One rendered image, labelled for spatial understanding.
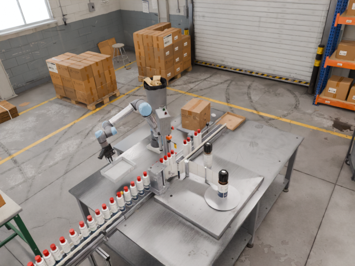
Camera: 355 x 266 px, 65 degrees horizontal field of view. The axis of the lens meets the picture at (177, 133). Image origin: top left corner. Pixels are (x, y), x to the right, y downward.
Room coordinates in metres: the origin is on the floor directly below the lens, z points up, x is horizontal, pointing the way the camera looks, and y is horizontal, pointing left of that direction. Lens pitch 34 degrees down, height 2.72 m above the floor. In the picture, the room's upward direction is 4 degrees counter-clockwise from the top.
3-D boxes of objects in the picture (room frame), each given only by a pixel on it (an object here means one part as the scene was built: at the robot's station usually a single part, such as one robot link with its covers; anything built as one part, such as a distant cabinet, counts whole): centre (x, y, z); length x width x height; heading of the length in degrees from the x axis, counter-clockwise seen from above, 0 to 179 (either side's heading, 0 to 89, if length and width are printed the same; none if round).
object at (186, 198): (1.80, -0.27, 0.86); 0.80 x 0.67 x 0.05; 139
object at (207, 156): (2.06, -0.27, 1.03); 0.09 x 0.09 x 0.30
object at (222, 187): (1.66, -0.35, 1.04); 0.09 x 0.09 x 0.29
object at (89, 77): (5.68, 1.93, 0.45); 1.20 x 0.84 x 0.89; 53
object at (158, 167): (1.81, 0.19, 1.14); 0.14 x 0.11 x 0.01; 139
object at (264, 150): (2.22, -0.17, 0.82); 2.10 x 1.50 x 0.02; 139
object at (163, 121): (2.16, 0.12, 1.38); 0.17 x 0.10 x 0.19; 14
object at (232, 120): (2.94, -0.67, 0.85); 0.30 x 0.26 x 0.04; 139
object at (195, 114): (2.91, -0.24, 0.99); 0.30 x 0.24 x 0.27; 146
